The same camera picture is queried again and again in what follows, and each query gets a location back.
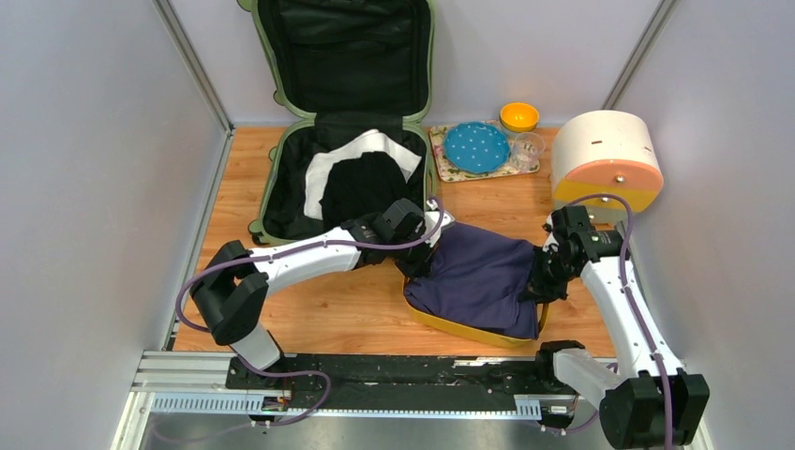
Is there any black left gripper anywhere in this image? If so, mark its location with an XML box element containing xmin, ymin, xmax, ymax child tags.
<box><xmin>388</xmin><ymin>228</ymin><xmax>441</xmax><ymax>282</ymax></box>

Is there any small yellow bowl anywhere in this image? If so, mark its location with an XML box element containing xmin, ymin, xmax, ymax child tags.
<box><xmin>499</xmin><ymin>102</ymin><xmax>541</xmax><ymax>133</ymax></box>

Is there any yellow plastic basin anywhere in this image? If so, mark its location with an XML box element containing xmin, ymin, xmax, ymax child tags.
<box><xmin>403</xmin><ymin>277</ymin><xmax>548</xmax><ymax>349</ymax></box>

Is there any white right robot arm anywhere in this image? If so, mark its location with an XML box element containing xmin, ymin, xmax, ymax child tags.
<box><xmin>529</xmin><ymin>205</ymin><xmax>711</xmax><ymax>449</ymax></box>

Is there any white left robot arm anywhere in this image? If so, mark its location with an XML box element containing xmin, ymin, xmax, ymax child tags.
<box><xmin>175</xmin><ymin>198</ymin><xmax>456</xmax><ymax>389</ymax></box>

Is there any blue polka dot plate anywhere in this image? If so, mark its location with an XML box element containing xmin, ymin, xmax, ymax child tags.
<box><xmin>442</xmin><ymin>122</ymin><xmax>511</xmax><ymax>174</ymax></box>

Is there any aluminium frame rail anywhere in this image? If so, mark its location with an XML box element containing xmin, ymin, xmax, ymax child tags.
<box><xmin>114</xmin><ymin>352</ymin><xmax>584</xmax><ymax>449</ymax></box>

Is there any white garment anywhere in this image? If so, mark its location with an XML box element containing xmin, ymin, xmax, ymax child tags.
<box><xmin>303</xmin><ymin>129</ymin><xmax>422</xmax><ymax>220</ymax></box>

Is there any green hard-shell suitcase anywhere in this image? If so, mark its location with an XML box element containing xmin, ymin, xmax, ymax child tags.
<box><xmin>241</xmin><ymin>1</ymin><xmax>436</xmax><ymax>245</ymax></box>

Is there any black garment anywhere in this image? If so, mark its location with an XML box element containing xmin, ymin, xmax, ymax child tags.
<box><xmin>320</xmin><ymin>152</ymin><xmax>410</xmax><ymax>230</ymax></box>

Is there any white and orange drawer cabinet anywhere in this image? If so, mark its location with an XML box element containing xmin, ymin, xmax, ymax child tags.
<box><xmin>550</xmin><ymin>110</ymin><xmax>664</xmax><ymax>225</ymax></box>

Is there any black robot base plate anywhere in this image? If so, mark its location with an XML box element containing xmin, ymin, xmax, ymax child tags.
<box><xmin>225</xmin><ymin>353</ymin><xmax>575</xmax><ymax>413</ymax></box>

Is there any navy blue garment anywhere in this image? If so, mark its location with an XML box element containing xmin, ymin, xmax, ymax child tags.
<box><xmin>404</xmin><ymin>223</ymin><xmax>540</xmax><ymax>339</ymax></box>

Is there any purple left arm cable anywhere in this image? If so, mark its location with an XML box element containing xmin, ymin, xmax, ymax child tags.
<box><xmin>173</xmin><ymin>197</ymin><xmax>447</xmax><ymax>429</ymax></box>

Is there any clear drinking glass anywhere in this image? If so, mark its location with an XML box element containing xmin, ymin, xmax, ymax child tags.
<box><xmin>511</xmin><ymin>132</ymin><xmax>546</xmax><ymax>173</ymax></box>

